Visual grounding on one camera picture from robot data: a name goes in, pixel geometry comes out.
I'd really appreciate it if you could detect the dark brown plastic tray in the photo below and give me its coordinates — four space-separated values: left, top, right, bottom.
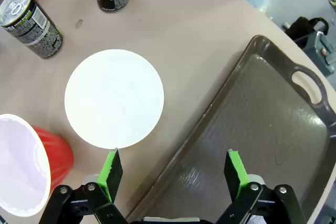
125 34 333 224

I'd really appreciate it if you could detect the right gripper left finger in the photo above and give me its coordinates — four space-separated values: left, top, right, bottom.
39 148 127 224

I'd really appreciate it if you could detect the white round bowl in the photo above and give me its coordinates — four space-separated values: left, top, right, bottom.
64 48 165 149

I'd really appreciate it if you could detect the black strap bag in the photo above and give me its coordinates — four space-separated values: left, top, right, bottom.
285 16 329 50

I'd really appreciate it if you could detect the grey metal frame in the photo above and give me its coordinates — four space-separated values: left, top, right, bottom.
304 0 336 78

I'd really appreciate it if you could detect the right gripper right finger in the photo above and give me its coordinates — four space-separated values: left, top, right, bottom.
215 149 308 224

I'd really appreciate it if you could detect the red plastic cup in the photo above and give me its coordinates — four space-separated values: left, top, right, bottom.
0 113 74 218

